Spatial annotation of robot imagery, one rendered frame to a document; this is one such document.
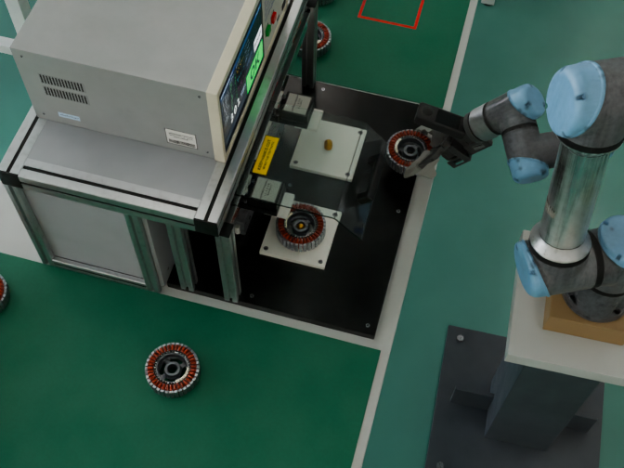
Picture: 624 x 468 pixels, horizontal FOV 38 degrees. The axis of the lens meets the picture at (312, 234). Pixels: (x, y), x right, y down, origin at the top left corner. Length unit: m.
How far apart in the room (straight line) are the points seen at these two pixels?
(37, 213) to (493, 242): 1.59
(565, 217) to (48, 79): 0.97
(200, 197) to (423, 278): 1.32
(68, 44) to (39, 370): 0.70
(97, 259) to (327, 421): 0.60
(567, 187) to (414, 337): 1.26
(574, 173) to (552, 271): 0.24
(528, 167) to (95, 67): 0.86
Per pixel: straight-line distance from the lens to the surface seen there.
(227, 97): 1.66
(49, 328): 2.04
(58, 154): 1.81
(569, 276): 1.80
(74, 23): 1.74
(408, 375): 2.75
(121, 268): 2.02
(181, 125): 1.70
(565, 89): 1.52
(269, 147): 1.83
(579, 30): 3.65
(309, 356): 1.95
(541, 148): 1.89
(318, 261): 2.01
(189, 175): 1.74
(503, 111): 1.91
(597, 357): 2.05
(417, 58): 2.41
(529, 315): 2.05
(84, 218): 1.88
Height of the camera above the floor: 2.54
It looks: 60 degrees down
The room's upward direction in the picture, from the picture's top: 2 degrees clockwise
